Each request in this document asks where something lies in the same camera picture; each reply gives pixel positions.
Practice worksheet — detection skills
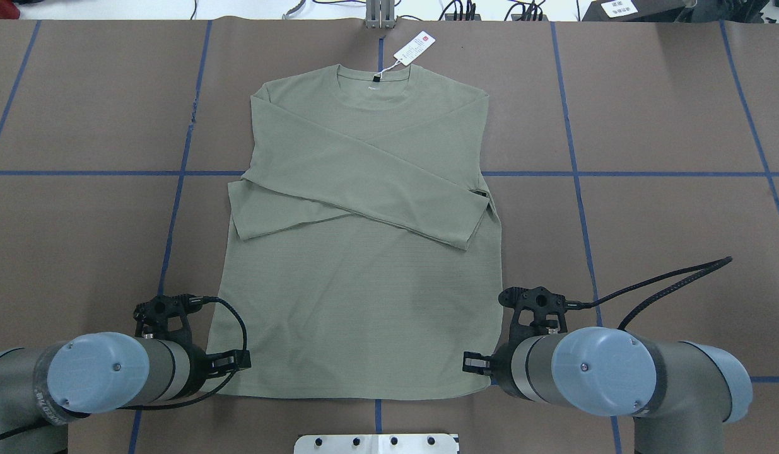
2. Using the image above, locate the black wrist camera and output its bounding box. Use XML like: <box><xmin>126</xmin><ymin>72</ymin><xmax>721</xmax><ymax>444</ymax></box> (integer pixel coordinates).
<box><xmin>132</xmin><ymin>294</ymin><xmax>204</xmax><ymax>344</ymax></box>
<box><xmin>498</xmin><ymin>287</ymin><xmax>587</xmax><ymax>340</ymax></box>

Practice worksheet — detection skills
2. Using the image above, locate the olive green long-sleeve shirt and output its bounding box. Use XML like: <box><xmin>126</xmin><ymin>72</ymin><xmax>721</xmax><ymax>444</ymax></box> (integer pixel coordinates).
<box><xmin>208</xmin><ymin>64</ymin><xmax>503</xmax><ymax>400</ymax></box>

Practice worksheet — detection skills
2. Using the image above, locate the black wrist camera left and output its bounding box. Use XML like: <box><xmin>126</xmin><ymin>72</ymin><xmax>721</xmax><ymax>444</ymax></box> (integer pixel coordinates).
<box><xmin>132</xmin><ymin>294</ymin><xmax>204</xmax><ymax>344</ymax></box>

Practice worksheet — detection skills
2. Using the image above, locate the white paper price tag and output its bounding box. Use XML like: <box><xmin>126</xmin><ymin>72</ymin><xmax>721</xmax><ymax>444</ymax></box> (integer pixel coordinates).
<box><xmin>392</xmin><ymin>30</ymin><xmax>437</xmax><ymax>66</ymax></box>

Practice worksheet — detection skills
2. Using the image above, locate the red cylindrical bottle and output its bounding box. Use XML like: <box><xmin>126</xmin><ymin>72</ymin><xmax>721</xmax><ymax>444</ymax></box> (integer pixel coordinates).
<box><xmin>0</xmin><ymin>0</ymin><xmax>20</xmax><ymax>20</ymax></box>

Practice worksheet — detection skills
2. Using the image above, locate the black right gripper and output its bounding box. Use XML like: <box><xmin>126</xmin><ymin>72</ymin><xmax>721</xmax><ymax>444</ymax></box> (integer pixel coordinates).
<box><xmin>462</xmin><ymin>343</ymin><xmax>516</xmax><ymax>395</ymax></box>

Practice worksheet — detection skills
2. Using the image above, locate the white camera mast with base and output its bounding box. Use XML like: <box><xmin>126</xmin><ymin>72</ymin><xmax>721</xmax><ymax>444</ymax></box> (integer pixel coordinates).
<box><xmin>293</xmin><ymin>433</ymin><xmax>460</xmax><ymax>453</ymax></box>

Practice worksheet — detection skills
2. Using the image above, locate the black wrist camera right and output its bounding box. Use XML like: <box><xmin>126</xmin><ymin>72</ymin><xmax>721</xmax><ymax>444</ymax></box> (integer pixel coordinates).
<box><xmin>498</xmin><ymin>287</ymin><xmax>587</xmax><ymax>340</ymax></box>

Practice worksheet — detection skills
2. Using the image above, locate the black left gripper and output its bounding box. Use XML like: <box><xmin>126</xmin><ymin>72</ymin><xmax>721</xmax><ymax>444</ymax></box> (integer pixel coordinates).
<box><xmin>185</xmin><ymin>344</ymin><xmax>252</xmax><ymax>397</ymax></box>

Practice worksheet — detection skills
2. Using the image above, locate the aluminium frame post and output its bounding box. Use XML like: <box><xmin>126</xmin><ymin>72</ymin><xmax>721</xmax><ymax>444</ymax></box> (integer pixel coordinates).
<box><xmin>365</xmin><ymin>0</ymin><xmax>397</xmax><ymax>29</ymax></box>

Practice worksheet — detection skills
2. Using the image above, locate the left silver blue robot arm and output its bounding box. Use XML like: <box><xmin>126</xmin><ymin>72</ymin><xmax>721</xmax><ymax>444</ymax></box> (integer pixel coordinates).
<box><xmin>0</xmin><ymin>332</ymin><xmax>251</xmax><ymax>453</ymax></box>

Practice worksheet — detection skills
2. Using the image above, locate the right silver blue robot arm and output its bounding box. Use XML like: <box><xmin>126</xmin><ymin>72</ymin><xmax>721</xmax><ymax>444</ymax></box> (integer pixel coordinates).
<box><xmin>462</xmin><ymin>327</ymin><xmax>754</xmax><ymax>453</ymax></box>

